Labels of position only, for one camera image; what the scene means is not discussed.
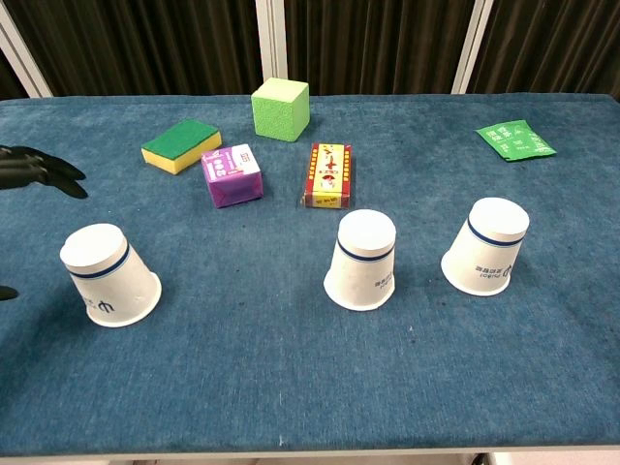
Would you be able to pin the light green foam cube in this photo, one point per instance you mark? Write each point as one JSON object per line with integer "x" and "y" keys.
{"x": 280, "y": 110}

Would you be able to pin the dark pleated curtain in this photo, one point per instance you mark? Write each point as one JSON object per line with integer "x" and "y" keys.
{"x": 145, "y": 43}

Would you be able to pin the blue table cloth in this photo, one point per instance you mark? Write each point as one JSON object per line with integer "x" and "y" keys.
{"x": 271, "y": 358}

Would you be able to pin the green sachet packet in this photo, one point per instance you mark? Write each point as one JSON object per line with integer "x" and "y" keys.
{"x": 515, "y": 140}

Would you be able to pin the white frame post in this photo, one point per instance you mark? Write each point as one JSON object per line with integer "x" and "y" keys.
{"x": 472, "y": 46}
{"x": 271, "y": 43}
{"x": 21, "y": 53}

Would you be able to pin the white paper cup blue stripe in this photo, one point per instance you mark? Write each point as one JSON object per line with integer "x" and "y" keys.
{"x": 362, "y": 264}
{"x": 488, "y": 247}
{"x": 112, "y": 277}

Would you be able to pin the purple and white carton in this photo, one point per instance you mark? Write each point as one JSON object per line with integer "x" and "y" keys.
{"x": 231, "y": 175}

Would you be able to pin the red and yellow box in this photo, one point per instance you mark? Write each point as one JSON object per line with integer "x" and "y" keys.
{"x": 329, "y": 174}

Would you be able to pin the green and yellow sponge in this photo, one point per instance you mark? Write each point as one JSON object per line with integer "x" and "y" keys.
{"x": 181, "y": 145}

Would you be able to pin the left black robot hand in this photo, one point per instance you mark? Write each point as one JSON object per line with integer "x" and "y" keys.
{"x": 29, "y": 170}

